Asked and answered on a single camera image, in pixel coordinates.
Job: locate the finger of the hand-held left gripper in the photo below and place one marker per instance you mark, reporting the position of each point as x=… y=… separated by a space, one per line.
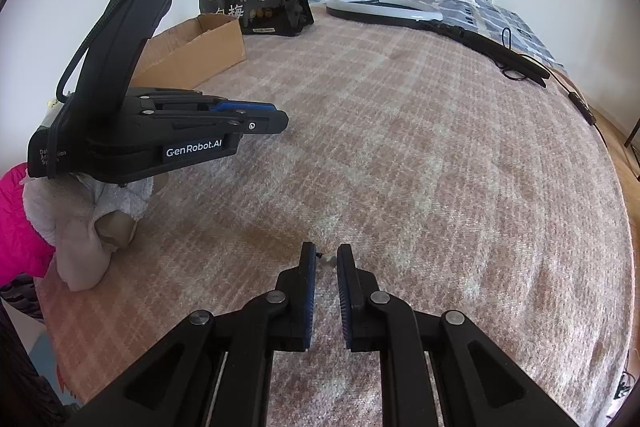
x=235 y=105
x=260 y=122

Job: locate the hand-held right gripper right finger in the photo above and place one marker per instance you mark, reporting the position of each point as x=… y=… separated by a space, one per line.
x=344 y=307

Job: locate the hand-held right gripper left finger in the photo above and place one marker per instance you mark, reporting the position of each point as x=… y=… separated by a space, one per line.
x=311 y=302

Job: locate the cardboard box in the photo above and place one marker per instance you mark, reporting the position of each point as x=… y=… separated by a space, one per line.
x=210 y=52

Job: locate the person's left hand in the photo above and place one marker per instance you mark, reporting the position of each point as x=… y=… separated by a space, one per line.
x=75 y=227

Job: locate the person's striped clothing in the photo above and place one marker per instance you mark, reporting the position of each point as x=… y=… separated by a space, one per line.
x=17 y=302

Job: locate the black folded tripod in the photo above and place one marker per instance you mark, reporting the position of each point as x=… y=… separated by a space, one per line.
x=500 y=52

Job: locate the dark metal rack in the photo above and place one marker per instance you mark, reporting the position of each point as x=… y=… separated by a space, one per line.
x=633 y=147

